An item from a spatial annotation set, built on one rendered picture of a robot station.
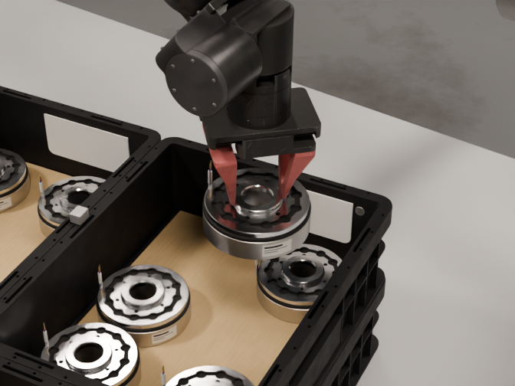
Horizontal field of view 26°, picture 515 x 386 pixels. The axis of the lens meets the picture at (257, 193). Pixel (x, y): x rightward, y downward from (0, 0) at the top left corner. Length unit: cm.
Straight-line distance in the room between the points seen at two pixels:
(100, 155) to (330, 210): 32
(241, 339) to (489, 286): 42
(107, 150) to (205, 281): 23
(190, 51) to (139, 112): 96
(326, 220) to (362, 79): 201
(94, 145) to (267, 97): 50
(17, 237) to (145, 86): 59
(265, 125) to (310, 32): 255
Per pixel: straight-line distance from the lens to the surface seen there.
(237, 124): 99
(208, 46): 89
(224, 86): 88
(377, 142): 177
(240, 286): 129
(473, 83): 332
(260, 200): 108
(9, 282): 117
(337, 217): 129
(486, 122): 315
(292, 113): 100
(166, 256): 134
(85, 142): 143
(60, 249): 121
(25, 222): 141
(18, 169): 145
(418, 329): 144
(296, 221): 104
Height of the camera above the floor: 169
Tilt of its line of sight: 37 degrees down
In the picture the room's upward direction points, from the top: straight up
